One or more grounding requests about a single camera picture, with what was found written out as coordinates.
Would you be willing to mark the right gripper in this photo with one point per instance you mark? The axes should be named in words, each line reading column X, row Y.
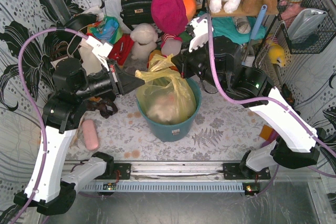
column 182, row 64

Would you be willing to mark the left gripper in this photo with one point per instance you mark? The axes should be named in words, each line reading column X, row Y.
column 115, row 81

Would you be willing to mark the yellow trash bag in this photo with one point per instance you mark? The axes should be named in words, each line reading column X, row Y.
column 165, row 98

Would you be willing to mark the teal trash bin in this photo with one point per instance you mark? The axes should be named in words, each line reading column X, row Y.
column 175, row 132

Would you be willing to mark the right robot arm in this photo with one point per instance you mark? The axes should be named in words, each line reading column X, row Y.
column 295, row 146

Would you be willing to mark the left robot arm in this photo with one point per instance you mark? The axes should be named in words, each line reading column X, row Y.
column 48, row 191

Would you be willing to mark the brown patterned bag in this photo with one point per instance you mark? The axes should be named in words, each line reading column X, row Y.
column 105, row 106

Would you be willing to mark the cream canvas tote bag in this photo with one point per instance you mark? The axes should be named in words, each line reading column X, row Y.
column 76, row 55

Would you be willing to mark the magenta cloth bag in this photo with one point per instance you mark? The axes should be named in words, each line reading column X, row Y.
column 169, row 16

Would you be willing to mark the colourful printed bag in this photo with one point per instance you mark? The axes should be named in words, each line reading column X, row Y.
column 107, row 30

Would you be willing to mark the white pink plush doll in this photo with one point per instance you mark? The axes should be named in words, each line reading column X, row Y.
column 171, row 44

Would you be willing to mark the cream plush bear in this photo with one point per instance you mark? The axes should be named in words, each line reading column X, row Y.
column 145, row 38

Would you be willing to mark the wooden metal shelf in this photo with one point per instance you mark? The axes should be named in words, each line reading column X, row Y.
column 238, row 13

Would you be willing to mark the teal folded cloth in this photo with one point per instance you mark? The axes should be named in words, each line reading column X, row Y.
column 224, row 26

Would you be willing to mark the orange plush toy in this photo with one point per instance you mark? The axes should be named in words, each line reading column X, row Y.
column 190, row 8

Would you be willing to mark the black leather handbag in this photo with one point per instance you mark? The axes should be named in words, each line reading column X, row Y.
column 135, row 12

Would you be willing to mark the pink glasses case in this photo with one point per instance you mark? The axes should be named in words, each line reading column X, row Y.
column 90, row 135

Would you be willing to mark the blue floor mop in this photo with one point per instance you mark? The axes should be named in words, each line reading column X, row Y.
column 249, row 56

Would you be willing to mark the black round hat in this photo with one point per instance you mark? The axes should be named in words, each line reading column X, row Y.
column 81, row 21

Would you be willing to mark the yellow duck plush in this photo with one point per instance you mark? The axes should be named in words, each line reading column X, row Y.
column 276, row 53

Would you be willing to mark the red purple sock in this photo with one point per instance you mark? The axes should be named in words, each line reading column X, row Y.
column 268, row 134

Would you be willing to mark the silver foil pouch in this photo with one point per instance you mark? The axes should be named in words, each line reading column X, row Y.
column 305, row 23

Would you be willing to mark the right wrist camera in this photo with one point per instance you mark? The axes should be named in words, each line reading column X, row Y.
column 198, row 29

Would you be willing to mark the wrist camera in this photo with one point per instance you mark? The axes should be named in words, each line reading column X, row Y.
column 198, row 29
column 100, row 49

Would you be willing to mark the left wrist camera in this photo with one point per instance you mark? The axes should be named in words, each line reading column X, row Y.
column 100, row 49

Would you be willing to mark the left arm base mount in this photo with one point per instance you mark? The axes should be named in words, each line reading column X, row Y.
column 123, row 170

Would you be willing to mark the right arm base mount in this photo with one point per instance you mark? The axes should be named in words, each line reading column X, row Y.
column 236, row 171

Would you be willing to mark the black wire basket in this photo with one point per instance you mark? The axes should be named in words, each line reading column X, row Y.
column 317, row 41

